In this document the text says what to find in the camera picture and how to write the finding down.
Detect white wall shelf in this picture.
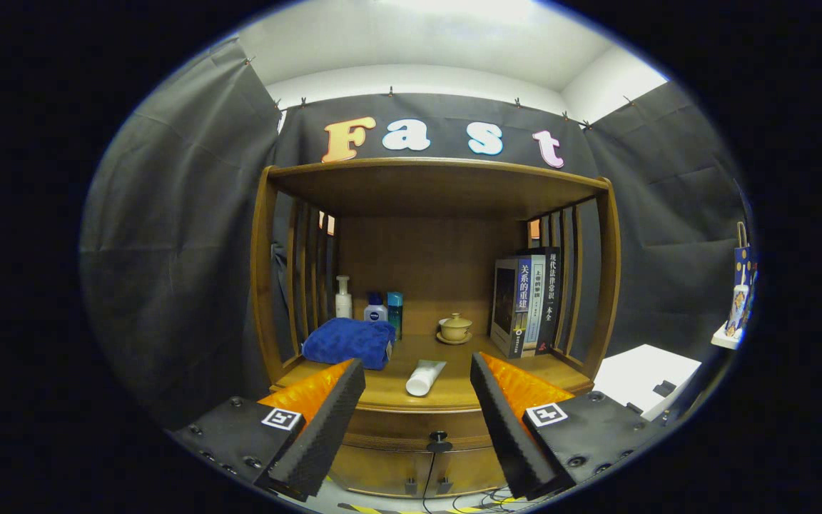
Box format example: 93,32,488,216
711,323,744,351

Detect wooden drawer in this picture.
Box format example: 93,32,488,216
343,407,497,453

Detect wooden countertop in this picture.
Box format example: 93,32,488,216
275,334,594,413

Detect wooden cabinet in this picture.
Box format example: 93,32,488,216
250,157,622,500

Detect floor cables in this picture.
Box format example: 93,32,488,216
422,450,547,514

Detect blue folded towel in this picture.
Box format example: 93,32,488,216
302,318,397,371

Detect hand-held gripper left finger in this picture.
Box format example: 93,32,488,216
168,358,367,502

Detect beige lidded tea cup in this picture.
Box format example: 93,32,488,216
436,313,473,346

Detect white printer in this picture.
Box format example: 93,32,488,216
592,344,703,422

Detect light blue spine book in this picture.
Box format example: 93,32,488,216
525,253,547,356

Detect teal slim bottle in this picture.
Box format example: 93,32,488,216
387,291,404,341

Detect black book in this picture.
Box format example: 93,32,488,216
536,247,562,354

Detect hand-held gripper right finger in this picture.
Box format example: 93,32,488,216
470,351,669,500

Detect blue dotted gift bag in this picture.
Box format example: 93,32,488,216
734,221,754,286

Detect white green cream tube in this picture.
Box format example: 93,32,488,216
405,359,447,398

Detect wooden cabinet door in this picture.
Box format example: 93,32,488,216
429,446,508,495
329,446,432,498

